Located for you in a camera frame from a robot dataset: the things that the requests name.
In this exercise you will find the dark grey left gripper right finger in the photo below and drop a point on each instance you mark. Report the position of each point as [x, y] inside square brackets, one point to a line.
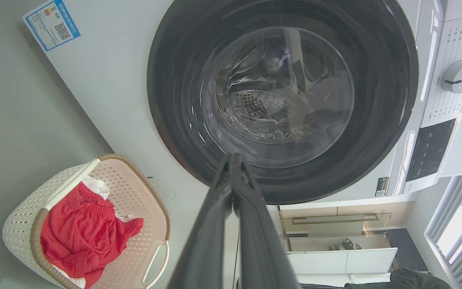
[259, 241]

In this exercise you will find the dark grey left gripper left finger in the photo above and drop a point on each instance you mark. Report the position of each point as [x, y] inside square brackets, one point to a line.
[207, 241]

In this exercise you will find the cream perforated laundry basket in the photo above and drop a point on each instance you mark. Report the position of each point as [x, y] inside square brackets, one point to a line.
[134, 192]

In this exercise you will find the green potted plant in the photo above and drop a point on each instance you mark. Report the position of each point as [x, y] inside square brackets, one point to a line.
[345, 245]

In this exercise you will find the white low cabinet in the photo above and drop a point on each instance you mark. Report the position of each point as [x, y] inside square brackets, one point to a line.
[343, 261]

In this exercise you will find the white garment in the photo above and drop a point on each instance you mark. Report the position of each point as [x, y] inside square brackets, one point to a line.
[96, 186]

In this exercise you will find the red shorts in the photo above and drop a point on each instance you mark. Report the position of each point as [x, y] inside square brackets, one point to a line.
[82, 233]

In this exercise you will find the small black QR sticker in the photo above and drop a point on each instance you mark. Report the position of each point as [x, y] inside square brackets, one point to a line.
[382, 186]

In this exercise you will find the dark round washing machine door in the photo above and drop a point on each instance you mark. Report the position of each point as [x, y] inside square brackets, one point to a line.
[175, 100]

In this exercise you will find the dark green cloth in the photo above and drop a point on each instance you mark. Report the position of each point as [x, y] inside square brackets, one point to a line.
[407, 281]

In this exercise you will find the white front-load washing machine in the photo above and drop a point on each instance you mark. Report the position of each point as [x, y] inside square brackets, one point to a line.
[110, 80]

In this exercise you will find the black washer display panel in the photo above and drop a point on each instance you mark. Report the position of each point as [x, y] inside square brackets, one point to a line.
[429, 150]

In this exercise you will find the window with grey blinds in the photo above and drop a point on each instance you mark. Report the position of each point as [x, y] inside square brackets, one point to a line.
[461, 224]

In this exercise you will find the white washer control knob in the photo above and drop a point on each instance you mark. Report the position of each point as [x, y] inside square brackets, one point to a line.
[459, 76]

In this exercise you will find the blue energy label sticker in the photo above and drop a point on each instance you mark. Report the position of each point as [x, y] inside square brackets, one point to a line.
[50, 26]

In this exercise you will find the glass wall panel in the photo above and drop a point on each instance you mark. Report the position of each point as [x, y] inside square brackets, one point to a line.
[335, 224]

